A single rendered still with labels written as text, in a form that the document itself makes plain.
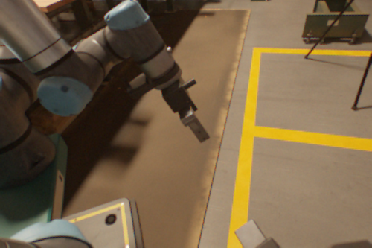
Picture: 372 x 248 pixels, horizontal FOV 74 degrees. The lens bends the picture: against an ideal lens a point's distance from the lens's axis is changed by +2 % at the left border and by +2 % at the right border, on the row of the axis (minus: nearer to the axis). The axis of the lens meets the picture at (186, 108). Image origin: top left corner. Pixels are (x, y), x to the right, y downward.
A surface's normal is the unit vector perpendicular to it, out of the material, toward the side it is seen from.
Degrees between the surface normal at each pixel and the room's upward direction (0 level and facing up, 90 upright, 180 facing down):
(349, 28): 90
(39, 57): 81
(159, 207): 0
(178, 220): 0
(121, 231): 0
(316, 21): 90
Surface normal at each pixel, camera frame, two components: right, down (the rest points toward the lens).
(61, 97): -0.11, 0.63
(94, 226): -0.08, -0.78
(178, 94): 0.17, 0.50
